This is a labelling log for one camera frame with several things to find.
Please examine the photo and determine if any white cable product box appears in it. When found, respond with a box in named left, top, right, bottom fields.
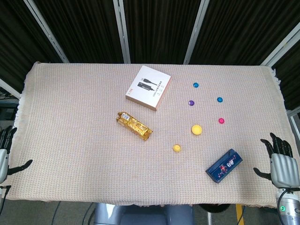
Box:
left=125, top=65, right=173, bottom=113

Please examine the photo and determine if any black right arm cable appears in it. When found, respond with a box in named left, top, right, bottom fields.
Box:
left=276, top=187, right=300, bottom=225

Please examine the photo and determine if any beige woven tablecloth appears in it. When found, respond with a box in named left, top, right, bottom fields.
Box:
left=14, top=61, right=288, bottom=209

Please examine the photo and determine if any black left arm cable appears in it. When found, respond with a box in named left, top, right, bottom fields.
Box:
left=0, top=185, right=12, bottom=213

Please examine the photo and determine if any dark blue printed box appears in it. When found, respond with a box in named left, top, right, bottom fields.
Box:
left=205, top=148, right=243, bottom=183

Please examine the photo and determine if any gold foil snack package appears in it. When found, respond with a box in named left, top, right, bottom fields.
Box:
left=116, top=111, right=153, bottom=142

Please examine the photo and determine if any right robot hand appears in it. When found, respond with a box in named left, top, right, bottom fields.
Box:
left=253, top=132, right=300, bottom=189

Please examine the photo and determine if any aluminium frame post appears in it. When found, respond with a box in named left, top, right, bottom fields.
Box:
left=259, top=22, right=300, bottom=68
left=22, top=0, right=70, bottom=63
left=112, top=0, right=131, bottom=64
left=183, top=0, right=210, bottom=65

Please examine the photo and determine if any grey robot torso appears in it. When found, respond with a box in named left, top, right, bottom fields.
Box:
left=93, top=202, right=195, bottom=225

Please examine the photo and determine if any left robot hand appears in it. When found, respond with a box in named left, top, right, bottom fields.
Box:
left=0, top=125, right=33, bottom=184

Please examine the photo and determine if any black pleated curtain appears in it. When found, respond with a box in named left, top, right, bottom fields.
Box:
left=0, top=0, right=300, bottom=111

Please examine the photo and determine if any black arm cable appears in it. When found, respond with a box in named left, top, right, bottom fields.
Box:
left=0, top=185, right=12, bottom=213
left=276, top=187, right=300, bottom=225

